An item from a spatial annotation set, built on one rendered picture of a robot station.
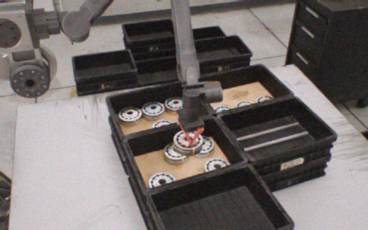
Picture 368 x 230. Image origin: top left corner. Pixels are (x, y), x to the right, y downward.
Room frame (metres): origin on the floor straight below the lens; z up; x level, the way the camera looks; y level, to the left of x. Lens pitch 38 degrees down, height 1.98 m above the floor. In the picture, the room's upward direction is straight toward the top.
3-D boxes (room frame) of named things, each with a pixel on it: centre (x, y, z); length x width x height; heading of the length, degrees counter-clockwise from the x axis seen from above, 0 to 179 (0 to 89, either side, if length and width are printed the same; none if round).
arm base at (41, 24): (1.12, 0.40, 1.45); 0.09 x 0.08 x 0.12; 15
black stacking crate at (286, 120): (1.29, -0.38, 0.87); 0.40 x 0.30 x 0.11; 111
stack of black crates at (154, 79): (2.45, 0.12, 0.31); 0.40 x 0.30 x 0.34; 105
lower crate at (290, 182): (1.29, -0.38, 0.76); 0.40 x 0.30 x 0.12; 111
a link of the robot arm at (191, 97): (1.07, -0.04, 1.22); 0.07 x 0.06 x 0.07; 104
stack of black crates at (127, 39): (2.83, 0.23, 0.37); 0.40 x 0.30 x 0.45; 105
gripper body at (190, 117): (1.07, -0.03, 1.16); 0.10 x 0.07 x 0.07; 19
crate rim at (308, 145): (1.29, -0.38, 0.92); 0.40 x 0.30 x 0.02; 111
